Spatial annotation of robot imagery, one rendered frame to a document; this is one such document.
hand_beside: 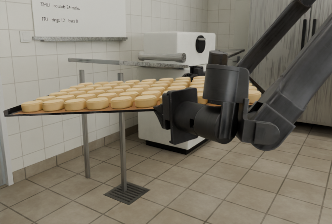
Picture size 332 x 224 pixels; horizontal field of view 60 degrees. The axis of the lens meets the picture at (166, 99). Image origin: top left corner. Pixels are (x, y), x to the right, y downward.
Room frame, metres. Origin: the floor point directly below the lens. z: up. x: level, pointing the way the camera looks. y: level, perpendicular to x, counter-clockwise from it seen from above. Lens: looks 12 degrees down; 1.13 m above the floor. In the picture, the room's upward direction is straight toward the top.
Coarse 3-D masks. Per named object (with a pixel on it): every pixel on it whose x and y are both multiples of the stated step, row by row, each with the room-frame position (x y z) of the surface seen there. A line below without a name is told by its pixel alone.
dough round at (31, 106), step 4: (36, 100) 0.70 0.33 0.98; (40, 100) 0.70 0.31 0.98; (24, 104) 0.66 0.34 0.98; (28, 104) 0.66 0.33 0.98; (32, 104) 0.66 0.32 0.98; (36, 104) 0.67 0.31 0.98; (40, 104) 0.68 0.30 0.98; (24, 108) 0.66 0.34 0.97; (28, 108) 0.66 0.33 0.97; (32, 108) 0.66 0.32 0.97; (36, 108) 0.67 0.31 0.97; (40, 108) 0.67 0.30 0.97
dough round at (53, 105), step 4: (48, 100) 0.69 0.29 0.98; (52, 100) 0.69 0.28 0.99; (56, 100) 0.68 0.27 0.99; (60, 100) 0.68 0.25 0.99; (44, 104) 0.65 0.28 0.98; (48, 104) 0.65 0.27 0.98; (52, 104) 0.65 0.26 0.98; (56, 104) 0.66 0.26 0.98; (60, 104) 0.66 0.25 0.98; (44, 108) 0.66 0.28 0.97; (48, 108) 0.65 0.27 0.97; (52, 108) 0.65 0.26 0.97; (56, 108) 0.66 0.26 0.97; (60, 108) 0.66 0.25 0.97
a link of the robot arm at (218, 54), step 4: (212, 52) 1.04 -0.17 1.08; (216, 52) 1.05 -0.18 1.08; (220, 52) 1.06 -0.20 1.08; (224, 52) 1.06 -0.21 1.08; (208, 56) 1.06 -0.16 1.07; (212, 56) 1.04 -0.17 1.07; (216, 56) 1.03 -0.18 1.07; (220, 56) 1.04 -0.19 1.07; (224, 56) 1.04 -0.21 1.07; (208, 60) 1.06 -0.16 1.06; (212, 60) 1.04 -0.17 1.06; (216, 60) 1.04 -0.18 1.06; (220, 60) 1.04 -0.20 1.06; (224, 60) 1.04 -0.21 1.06; (220, 64) 1.04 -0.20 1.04; (224, 64) 1.04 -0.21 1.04
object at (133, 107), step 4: (208, 104) 0.60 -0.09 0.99; (212, 104) 0.60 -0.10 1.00; (64, 108) 0.68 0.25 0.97; (84, 108) 0.66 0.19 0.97; (104, 108) 0.64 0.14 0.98; (108, 108) 0.64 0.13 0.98; (112, 108) 0.64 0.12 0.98; (124, 108) 0.63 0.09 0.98; (128, 108) 0.62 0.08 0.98; (132, 108) 0.62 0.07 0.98; (136, 108) 0.62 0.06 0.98; (140, 108) 0.61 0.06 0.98; (144, 108) 0.61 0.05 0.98; (148, 108) 0.61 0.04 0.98; (152, 108) 0.61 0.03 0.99; (20, 112) 0.67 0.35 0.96; (24, 112) 0.67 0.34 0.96; (28, 112) 0.66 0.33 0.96; (32, 112) 0.66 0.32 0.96; (36, 112) 0.66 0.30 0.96; (40, 112) 0.65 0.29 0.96; (44, 112) 0.65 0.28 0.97; (48, 112) 0.64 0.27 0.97; (52, 112) 0.64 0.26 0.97; (56, 112) 0.64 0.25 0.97
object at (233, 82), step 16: (208, 64) 0.47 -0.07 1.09; (208, 80) 0.46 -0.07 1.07; (224, 80) 0.45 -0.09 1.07; (240, 80) 0.46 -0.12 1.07; (208, 96) 0.45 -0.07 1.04; (224, 96) 0.44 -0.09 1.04; (240, 96) 0.45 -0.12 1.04; (240, 112) 0.46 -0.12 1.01; (240, 128) 0.44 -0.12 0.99; (256, 128) 0.42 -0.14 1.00; (272, 128) 0.41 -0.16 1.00
